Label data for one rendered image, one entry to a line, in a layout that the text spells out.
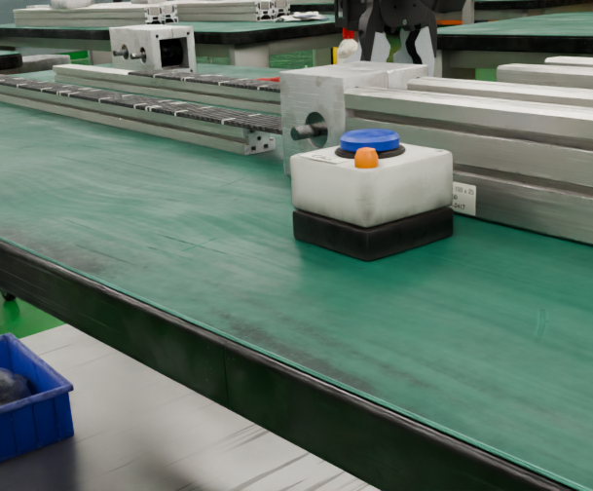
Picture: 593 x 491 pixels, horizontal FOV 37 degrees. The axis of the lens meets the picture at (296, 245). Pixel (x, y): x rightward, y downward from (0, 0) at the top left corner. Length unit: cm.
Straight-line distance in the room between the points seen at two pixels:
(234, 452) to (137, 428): 20
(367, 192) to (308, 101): 24
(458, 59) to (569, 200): 208
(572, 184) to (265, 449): 96
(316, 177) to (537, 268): 15
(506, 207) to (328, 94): 20
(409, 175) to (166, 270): 17
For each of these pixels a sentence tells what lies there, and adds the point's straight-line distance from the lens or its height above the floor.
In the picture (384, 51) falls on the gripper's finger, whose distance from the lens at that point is 101.
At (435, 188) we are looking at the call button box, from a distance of 59.
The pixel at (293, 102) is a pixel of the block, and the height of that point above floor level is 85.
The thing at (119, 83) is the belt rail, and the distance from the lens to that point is 161.
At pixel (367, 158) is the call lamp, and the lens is 55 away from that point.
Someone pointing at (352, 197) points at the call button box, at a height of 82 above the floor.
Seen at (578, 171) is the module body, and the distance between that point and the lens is 59.
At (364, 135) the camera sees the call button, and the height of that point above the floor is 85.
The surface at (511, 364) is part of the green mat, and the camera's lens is 42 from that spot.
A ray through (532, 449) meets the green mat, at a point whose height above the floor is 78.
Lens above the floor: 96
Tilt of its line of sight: 17 degrees down
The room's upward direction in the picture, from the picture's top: 3 degrees counter-clockwise
